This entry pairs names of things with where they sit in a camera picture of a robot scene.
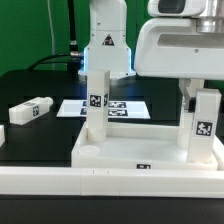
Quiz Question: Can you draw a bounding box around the white U-shaped obstacle fence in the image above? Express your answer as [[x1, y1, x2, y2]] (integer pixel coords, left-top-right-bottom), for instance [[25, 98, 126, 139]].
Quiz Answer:
[[0, 125, 224, 199]]

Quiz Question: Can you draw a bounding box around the white desk top panel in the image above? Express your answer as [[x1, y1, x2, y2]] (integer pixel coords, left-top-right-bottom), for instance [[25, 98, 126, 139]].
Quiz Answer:
[[71, 122, 218, 171]]

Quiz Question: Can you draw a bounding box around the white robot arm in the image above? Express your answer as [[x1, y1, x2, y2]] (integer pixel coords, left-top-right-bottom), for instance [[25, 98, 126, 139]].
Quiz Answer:
[[79, 0, 224, 80]]

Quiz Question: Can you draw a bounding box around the black cable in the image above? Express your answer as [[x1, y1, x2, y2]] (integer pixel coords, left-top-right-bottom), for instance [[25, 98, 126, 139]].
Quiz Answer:
[[27, 0, 84, 72]]

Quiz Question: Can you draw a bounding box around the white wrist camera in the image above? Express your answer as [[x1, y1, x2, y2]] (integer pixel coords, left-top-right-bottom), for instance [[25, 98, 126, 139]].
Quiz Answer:
[[147, 0, 206, 17]]

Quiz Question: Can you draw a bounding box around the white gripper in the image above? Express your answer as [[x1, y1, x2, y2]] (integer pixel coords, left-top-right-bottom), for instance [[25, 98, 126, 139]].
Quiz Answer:
[[134, 18, 224, 112]]

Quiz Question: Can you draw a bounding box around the sheet with four tags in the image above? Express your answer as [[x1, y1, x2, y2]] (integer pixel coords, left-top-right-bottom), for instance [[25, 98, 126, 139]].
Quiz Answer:
[[57, 100, 150, 119]]

